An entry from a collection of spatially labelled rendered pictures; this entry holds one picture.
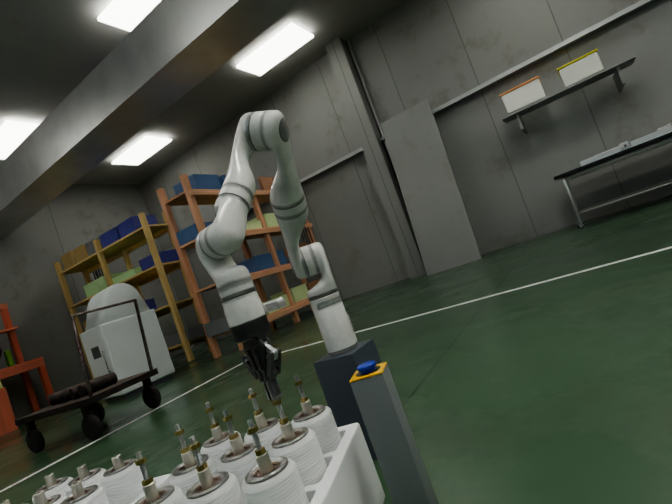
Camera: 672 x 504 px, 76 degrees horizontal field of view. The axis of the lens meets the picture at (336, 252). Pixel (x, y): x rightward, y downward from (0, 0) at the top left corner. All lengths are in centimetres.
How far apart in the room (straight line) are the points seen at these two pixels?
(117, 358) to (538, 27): 700
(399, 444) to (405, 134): 654
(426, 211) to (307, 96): 331
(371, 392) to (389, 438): 9
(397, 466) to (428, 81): 704
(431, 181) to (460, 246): 110
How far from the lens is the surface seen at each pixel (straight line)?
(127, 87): 574
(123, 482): 128
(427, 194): 688
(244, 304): 84
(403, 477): 94
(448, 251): 670
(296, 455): 88
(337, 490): 88
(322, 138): 832
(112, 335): 552
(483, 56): 749
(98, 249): 861
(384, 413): 89
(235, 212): 88
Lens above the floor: 52
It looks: 3 degrees up
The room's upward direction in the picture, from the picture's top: 20 degrees counter-clockwise
